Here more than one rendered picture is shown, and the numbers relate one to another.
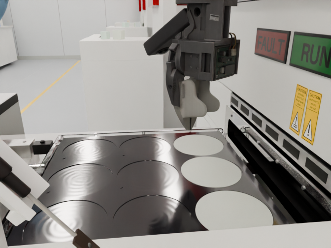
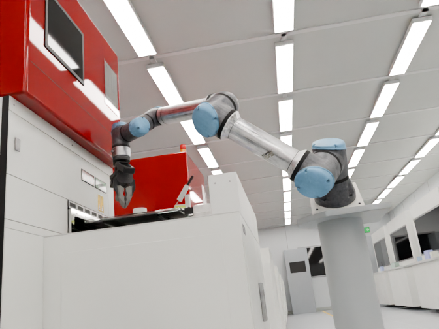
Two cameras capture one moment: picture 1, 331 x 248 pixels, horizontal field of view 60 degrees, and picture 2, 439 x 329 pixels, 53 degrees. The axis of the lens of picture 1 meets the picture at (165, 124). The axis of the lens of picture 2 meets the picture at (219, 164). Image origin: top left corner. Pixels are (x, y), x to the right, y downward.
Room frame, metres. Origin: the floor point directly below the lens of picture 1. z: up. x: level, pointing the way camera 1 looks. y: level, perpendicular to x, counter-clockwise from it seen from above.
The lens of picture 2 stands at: (2.06, 0.74, 0.56)
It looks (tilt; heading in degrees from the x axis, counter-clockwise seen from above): 17 degrees up; 193
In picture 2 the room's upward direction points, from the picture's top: 6 degrees counter-clockwise
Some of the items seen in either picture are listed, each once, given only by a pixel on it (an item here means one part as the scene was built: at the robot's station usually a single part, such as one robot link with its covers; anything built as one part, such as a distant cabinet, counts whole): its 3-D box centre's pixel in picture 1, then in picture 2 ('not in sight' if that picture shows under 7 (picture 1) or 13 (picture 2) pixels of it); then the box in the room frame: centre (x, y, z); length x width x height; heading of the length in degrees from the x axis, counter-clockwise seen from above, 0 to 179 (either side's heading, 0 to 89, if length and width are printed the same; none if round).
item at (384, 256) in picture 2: not in sight; (395, 266); (-11.00, 2.23, 1.00); 1.80 x 1.08 x 2.00; 6
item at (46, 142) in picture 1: (43, 146); (189, 210); (0.53, 0.25, 0.90); 0.04 x 0.02 x 0.03; 96
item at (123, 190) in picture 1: (148, 176); (146, 222); (0.41, 0.03, 0.90); 0.34 x 0.34 x 0.01; 6
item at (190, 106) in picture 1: (192, 108); (126, 198); (0.44, -0.04, 1.01); 0.06 x 0.03 x 0.09; 47
